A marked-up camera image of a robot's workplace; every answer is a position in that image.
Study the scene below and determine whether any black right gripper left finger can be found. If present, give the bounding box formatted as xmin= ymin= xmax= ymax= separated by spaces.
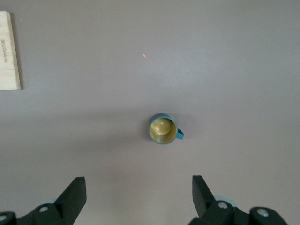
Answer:
xmin=0 ymin=177 xmax=87 ymax=225

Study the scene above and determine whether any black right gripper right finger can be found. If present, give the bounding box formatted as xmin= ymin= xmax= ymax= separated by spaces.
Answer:
xmin=185 ymin=175 xmax=288 ymax=225

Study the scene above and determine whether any teal cup with yellow inside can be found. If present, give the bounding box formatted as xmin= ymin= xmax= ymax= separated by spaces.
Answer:
xmin=148 ymin=113 xmax=185 ymax=146

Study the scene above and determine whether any wooden cutting board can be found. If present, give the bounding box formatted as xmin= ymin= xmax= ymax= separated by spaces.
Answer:
xmin=0 ymin=11 xmax=21 ymax=91

